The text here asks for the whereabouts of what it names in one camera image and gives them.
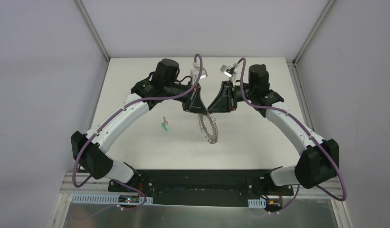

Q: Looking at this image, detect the green plastic key tag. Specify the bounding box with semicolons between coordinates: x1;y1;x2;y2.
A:
161;123;168;131

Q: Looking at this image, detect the metal disc with key rings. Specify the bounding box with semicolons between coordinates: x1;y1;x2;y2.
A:
198;114;219;144

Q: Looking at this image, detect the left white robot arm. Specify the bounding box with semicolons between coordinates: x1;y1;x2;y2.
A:
71;54;208;192

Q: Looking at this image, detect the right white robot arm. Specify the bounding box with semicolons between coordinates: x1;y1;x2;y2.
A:
208;64;339;195

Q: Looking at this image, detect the left controller board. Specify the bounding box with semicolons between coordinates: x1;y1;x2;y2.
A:
118;195;141;205

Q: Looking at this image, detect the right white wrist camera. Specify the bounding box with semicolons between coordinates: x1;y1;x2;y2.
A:
220;64;237;78

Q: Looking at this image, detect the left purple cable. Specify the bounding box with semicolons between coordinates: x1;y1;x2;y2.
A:
71;53;204;189

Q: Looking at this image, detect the aluminium frame rail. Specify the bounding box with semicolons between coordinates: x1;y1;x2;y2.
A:
73;0;110;63

